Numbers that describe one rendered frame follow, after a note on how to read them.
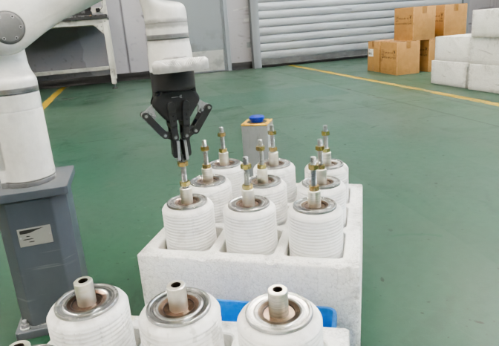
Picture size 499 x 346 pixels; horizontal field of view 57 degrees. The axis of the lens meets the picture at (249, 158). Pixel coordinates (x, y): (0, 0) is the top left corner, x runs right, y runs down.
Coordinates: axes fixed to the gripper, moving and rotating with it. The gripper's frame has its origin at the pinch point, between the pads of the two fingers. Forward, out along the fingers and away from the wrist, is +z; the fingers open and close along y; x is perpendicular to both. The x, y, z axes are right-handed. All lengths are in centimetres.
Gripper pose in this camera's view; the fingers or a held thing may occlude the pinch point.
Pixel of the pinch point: (180, 149)
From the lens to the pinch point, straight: 83.4
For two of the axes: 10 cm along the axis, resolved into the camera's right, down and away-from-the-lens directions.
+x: 4.0, 2.3, -8.8
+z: 0.7, 9.6, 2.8
